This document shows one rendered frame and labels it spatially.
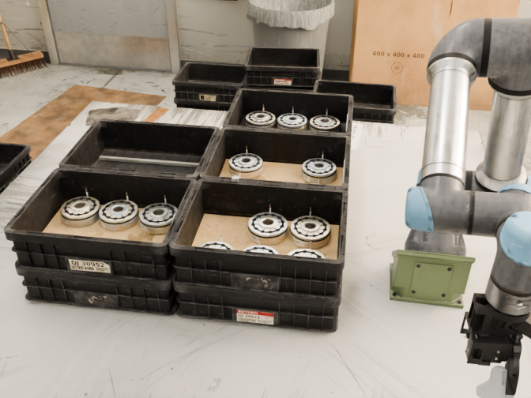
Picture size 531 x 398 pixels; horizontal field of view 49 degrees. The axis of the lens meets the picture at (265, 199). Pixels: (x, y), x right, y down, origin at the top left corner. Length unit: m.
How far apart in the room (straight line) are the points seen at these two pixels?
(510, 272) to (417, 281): 0.60
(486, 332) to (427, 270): 0.49
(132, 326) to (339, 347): 0.50
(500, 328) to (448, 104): 0.40
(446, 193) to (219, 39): 3.70
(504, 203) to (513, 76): 0.34
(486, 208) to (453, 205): 0.05
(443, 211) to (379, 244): 0.75
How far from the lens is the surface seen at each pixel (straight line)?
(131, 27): 4.75
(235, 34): 4.55
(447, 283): 1.54
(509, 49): 1.24
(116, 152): 1.96
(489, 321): 1.03
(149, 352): 1.44
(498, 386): 1.09
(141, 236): 1.56
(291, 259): 1.30
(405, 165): 2.13
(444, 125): 1.11
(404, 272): 1.51
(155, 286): 1.44
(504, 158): 1.43
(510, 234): 0.93
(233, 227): 1.56
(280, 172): 1.79
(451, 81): 1.18
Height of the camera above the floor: 1.77
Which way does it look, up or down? 34 degrees down
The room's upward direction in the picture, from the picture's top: straight up
